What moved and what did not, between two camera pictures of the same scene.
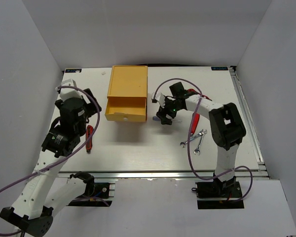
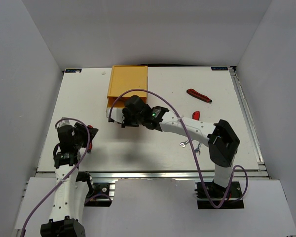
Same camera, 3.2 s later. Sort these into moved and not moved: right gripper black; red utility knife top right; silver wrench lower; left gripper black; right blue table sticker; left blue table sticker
Moved: right gripper black; left gripper black
Not moved: silver wrench lower; red utility knife top right; right blue table sticker; left blue table sticker
